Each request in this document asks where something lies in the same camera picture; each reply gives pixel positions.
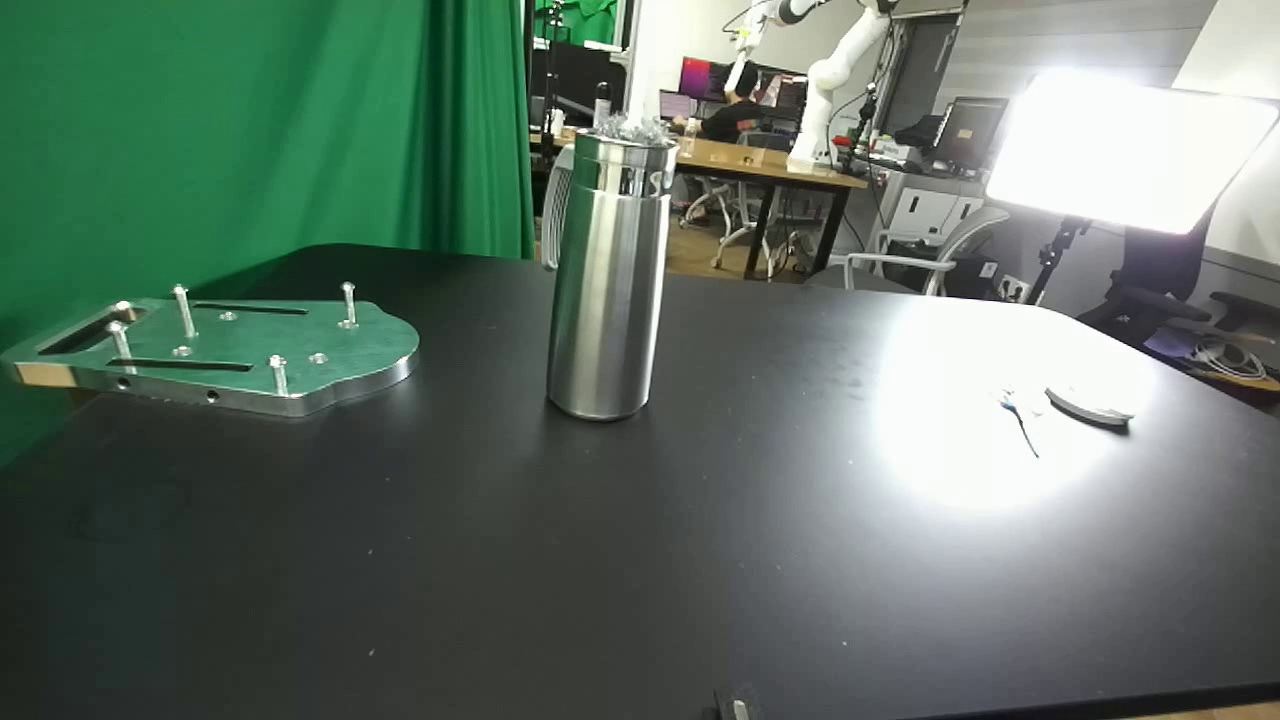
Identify bright studio light panel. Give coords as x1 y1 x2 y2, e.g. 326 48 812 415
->
988 69 1277 233

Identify wooden background desk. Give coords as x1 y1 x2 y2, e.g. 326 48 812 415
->
531 126 873 281

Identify green backdrop curtain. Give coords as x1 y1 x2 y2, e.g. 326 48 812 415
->
0 0 541 474

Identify stainless steel flask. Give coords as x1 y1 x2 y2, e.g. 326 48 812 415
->
550 126 682 424

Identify metal mounting plate with bolts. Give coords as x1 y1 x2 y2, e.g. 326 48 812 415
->
4 281 420 420

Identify white round flask lid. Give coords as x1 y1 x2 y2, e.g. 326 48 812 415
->
1043 390 1131 433

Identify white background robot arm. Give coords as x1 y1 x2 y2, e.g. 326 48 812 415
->
719 0 896 173

